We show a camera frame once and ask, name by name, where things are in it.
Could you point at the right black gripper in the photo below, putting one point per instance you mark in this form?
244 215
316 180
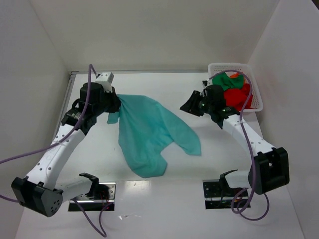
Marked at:
195 102

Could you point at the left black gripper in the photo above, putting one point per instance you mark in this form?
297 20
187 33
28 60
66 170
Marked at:
113 100

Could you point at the teal t shirt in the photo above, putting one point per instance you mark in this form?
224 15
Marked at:
146 128

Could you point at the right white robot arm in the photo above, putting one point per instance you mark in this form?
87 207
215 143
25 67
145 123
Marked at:
269 165

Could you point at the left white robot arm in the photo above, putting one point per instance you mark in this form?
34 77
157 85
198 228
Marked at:
38 190

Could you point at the green t shirt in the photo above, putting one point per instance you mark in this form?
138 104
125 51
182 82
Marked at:
227 82

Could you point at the red t shirt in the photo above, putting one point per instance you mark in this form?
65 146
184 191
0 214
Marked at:
237 97

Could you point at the orange t shirt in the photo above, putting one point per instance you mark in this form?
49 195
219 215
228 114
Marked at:
234 74

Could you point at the white plastic basket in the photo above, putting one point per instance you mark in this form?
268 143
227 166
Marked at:
255 103

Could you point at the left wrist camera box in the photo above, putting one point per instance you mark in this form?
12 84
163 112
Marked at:
105 79

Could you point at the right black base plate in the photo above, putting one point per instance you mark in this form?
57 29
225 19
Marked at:
215 198

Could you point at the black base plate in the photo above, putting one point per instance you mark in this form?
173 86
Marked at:
215 198
105 197

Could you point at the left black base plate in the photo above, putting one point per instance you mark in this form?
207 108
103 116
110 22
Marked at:
105 197

